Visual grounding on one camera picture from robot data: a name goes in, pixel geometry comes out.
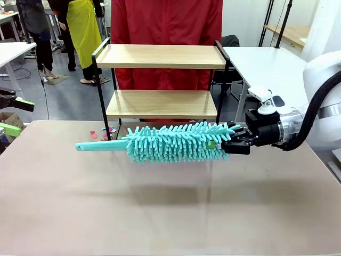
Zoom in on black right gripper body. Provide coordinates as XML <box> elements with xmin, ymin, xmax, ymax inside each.
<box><xmin>245</xmin><ymin>108</ymin><xmax>283</xmax><ymax>147</ymax></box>

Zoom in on person in red jacket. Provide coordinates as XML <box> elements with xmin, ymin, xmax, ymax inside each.
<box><xmin>110</xmin><ymin>0</ymin><xmax>223</xmax><ymax>123</ymax></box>

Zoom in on grey metal bracket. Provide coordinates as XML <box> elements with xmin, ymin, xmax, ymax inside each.
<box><xmin>327</xmin><ymin>148</ymin><xmax>341</xmax><ymax>185</ymax></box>

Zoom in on white side table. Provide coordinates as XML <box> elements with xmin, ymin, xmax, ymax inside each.
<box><xmin>222</xmin><ymin>46</ymin><xmax>315</xmax><ymax>124</ymax></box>

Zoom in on wooden background table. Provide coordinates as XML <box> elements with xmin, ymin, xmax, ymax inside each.
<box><xmin>263</xmin><ymin>25</ymin><xmax>311</xmax><ymax>49</ymax></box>

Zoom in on olive floor mat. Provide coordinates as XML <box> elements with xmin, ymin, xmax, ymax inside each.
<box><xmin>45</xmin><ymin>75</ymin><xmax>70</xmax><ymax>86</ymax></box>

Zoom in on black office chair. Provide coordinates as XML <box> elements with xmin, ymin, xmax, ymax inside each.
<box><xmin>212</xmin><ymin>34</ymin><xmax>245</xmax><ymax>102</ymax></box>

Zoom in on person in yellow apron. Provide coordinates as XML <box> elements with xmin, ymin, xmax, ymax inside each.
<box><xmin>47</xmin><ymin>0</ymin><xmax>107</xmax><ymax>87</ymax></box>

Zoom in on thin black hanging cable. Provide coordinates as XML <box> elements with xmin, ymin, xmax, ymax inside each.
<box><xmin>37</xmin><ymin>61</ymin><xmax>51</xmax><ymax>121</ymax></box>

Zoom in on brown cardboard box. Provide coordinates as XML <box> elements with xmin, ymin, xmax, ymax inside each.
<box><xmin>0</xmin><ymin>111</ymin><xmax>27</xmax><ymax>146</ymax></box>

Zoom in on white background table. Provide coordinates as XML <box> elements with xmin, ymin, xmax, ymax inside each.
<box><xmin>0</xmin><ymin>42</ymin><xmax>37</xmax><ymax>93</ymax></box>

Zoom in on thick black stand pole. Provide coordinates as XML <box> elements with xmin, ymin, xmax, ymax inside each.
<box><xmin>274</xmin><ymin>0</ymin><xmax>294</xmax><ymax>49</ymax></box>

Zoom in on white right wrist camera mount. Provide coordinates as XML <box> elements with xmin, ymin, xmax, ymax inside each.
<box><xmin>247</xmin><ymin>86</ymin><xmax>280</xmax><ymax>116</ymax></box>

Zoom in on two-tier wooden shelf black frame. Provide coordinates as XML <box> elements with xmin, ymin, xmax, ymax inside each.
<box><xmin>92</xmin><ymin>38</ymin><xmax>231</xmax><ymax>142</ymax></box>

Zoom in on teal microfiber duster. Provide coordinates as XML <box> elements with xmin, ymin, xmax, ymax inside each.
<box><xmin>75</xmin><ymin>121</ymin><xmax>242</xmax><ymax>165</ymax></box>

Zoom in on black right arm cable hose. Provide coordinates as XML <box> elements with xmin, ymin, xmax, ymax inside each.
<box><xmin>271</xmin><ymin>77</ymin><xmax>341</xmax><ymax>152</ymax></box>

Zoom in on person in dark clothes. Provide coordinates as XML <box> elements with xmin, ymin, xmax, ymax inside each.
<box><xmin>15</xmin><ymin>0</ymin><xmax>61</xmax><ymax>81</ymax></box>

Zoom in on thin black tripod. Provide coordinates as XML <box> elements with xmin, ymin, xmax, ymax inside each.
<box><xmin>258</xmin><ymin>0</ymin><xmax>275</xmax><ymax>48</ymax></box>

